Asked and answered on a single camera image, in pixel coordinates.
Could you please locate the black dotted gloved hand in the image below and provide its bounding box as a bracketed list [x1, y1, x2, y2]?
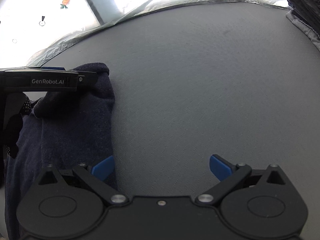
[1, 92, 31, 170]

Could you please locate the navy blue knit sweater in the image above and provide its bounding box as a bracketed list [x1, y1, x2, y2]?
[4, 63, 115, 239]

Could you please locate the black folded garment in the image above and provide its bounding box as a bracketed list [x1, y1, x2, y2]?
[287, 0, 319, 35]

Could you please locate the white printed curtain sheet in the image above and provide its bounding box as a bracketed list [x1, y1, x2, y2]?
[1, 0, 289, 68]

